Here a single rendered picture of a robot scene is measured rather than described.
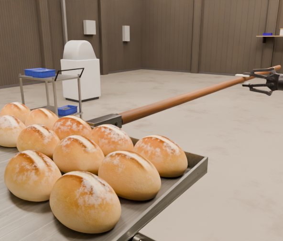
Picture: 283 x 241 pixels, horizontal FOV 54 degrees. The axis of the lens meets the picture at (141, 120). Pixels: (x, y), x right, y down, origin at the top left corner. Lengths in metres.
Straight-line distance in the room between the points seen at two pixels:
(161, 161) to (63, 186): 0.15
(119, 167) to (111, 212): 0.08
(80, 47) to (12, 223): 6.13
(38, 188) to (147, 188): 0.14
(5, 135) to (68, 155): 0.19
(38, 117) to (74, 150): 0.22
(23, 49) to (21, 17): 0.93
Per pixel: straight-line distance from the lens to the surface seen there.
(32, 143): 0.51
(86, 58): 6.55
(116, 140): 0.47
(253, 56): 11.53
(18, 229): 0.36
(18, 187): 0.39
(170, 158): 0.42
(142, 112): 0.72
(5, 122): 0.60
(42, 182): 0.38
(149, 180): 0.36
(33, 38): 9.72
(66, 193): 0.32
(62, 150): 0.45
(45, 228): 0.35
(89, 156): 0.42
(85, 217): 0.31
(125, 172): 0.36
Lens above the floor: 1.38
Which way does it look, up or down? 16 degrees down
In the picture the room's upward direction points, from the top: straight up
